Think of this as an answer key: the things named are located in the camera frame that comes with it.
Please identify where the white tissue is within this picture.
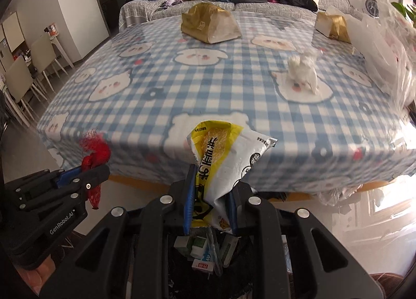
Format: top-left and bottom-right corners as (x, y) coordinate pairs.
(288, 49), (319, 94)

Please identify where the black trash bin with liner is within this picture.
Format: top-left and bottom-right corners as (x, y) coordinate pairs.
(162, 226), (261, 299)

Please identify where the small desk fan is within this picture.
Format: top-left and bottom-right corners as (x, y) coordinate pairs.
(364, 0), (379, 18)

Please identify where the blue checkered bear tablecloth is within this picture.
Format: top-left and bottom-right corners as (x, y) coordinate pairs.
(37, 12), (415, 193)

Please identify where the yellow snack wrapper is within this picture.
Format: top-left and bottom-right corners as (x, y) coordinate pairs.
(187, 120), (278, 232)

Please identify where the green medicine box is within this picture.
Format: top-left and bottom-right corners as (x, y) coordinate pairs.
(173, 236), (207, 259)

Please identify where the green houseplant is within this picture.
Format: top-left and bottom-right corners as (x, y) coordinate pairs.
(391, 2), (416, 28)

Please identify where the large gold paper bag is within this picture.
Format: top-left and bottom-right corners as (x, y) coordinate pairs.
(180, 3), (242, 44)

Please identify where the small gold tissue pack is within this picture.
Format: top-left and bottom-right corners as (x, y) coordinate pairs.
(315, 12), (351, 43)

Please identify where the white dining chair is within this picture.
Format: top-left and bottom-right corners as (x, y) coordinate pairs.
(30, 33), (69, 92)

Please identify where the clear plastic bag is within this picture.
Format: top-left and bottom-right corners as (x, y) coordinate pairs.
(344, 0), (415, 113)

